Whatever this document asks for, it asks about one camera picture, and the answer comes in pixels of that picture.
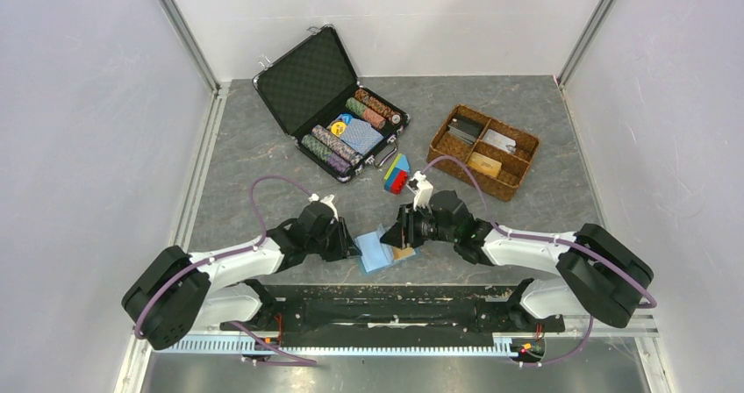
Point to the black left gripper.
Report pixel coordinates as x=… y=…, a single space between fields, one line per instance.
x=345 y=247

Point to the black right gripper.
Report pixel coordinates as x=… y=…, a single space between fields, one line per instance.
x=403 y=233

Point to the blue card holder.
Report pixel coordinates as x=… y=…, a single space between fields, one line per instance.
x=375 y=256

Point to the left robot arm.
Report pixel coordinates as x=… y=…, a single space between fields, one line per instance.
x=180 y=292

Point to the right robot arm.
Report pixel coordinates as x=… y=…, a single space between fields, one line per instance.
x=592 y=272

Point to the blue playing card deck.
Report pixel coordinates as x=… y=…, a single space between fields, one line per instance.
x=361 y=136

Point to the gold VIP card stack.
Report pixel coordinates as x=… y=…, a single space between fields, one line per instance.
x=484 y=164

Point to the dark card stack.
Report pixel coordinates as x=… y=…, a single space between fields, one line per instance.
x=465 y=129

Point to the white card stack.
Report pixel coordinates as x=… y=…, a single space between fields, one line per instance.
x=500 y=141

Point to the colourful toy brick block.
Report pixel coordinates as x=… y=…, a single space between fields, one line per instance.
x=397 y=175

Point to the green purple chip stack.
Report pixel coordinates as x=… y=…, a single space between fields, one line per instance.
x=325 y=153

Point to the yellow dealer chip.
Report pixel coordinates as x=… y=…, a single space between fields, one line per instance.
x=337 y=127

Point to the green pink chip stack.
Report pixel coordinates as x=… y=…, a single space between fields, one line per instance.
x=367 y=114

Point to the woven wicker basket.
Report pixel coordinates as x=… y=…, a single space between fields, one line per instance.
x=514 y=167

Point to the brown orange chip stack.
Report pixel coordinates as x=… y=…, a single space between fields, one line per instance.
x=378 y=106

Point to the black poker chip case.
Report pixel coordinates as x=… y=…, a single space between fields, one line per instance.
x=309 y=86

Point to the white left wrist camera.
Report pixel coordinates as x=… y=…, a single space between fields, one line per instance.
x=327 y=200

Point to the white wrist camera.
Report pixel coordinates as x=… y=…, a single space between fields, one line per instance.
x=327 y=200
x=422 y=190

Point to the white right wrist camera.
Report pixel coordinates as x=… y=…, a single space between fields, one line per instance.
x=422 y=190

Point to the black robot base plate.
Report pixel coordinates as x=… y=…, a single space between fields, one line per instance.
x=394 y=315

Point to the white cable duct rail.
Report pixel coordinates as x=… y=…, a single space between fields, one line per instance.
x=245 y=345

